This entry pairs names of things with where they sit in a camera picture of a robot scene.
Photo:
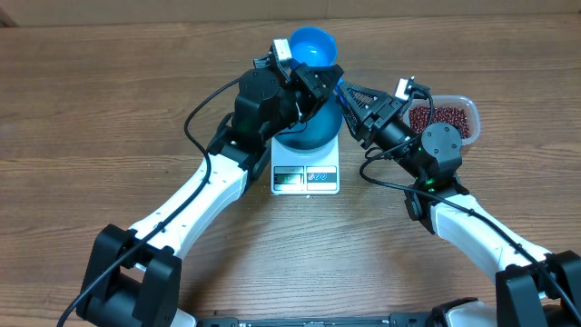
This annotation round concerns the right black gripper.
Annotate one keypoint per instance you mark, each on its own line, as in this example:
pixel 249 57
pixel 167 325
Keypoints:
pixel 384 113

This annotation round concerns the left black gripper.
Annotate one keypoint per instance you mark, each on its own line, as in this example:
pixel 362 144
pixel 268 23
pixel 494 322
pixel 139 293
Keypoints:
pixel 305 78

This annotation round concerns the blue plastic scoop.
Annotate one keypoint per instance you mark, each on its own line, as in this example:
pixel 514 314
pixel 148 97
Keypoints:
pixel 312 46

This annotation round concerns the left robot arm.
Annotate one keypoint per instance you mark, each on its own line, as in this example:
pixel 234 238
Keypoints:
pixel 133 276

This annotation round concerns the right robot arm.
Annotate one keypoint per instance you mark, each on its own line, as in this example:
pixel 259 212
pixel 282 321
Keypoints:
pixel 533 286

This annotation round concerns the teal bowl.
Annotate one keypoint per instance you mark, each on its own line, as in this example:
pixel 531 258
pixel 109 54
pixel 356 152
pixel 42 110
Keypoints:
pixel 318 131

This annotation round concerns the white digital kitchen scale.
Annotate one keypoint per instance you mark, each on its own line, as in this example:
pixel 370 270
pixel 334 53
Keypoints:
pixel 305 172

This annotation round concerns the red beans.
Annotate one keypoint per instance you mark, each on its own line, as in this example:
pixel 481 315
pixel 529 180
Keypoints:
pixel 419 118

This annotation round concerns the clear plastic container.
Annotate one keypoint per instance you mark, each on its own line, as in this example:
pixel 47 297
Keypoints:
pixel 453 101

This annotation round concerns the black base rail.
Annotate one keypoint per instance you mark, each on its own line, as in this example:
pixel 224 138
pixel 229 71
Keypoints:
pixel 318 321

